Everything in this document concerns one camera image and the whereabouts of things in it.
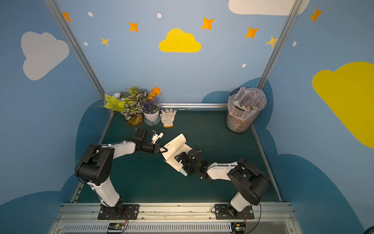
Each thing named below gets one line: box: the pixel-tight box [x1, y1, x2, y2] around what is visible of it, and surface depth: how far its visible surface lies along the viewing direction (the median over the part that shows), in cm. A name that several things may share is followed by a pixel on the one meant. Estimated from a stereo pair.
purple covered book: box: [161, 133, 193, 172], surface depth 95 cm
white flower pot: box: [142, 107, 162, 127], surface depth 114 cm
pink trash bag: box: [227, 86, 268, 121], surface depth 98 cm
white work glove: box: [159, 108, 178, 129], surface depth 120 cm
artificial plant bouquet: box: [103, 86, 162, 127], surface depth 95 cm
